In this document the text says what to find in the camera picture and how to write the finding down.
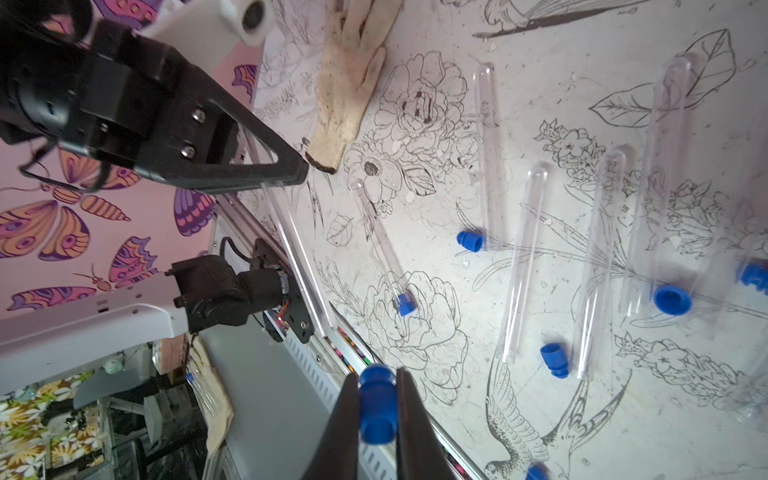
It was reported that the blue stopper five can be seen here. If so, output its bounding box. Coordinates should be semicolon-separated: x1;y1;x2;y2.
456;230;485;253

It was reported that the test tube blue stopper three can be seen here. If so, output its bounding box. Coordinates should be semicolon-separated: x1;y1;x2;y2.
570;148;626;381

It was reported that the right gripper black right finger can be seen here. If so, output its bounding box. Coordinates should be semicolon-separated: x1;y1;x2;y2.
396;368;455;480

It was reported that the clear test tube one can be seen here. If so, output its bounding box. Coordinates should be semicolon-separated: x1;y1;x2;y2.
694;137;767;338
619;56;692;319

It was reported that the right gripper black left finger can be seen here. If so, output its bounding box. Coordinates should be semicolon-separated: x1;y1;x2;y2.
302;373;360;480

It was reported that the test tube blue stopper two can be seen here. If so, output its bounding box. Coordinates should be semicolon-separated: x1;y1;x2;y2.
500;163;549;363

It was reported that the beige work glove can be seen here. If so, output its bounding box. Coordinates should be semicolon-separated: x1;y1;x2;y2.
306;0;403;174

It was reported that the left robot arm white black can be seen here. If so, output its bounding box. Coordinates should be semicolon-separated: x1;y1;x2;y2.
1;1;308;392

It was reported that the blue stopper four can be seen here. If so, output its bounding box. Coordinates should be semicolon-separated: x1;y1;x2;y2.
540;343;569;379

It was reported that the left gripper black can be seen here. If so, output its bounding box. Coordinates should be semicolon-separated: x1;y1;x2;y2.
1;21;308;194

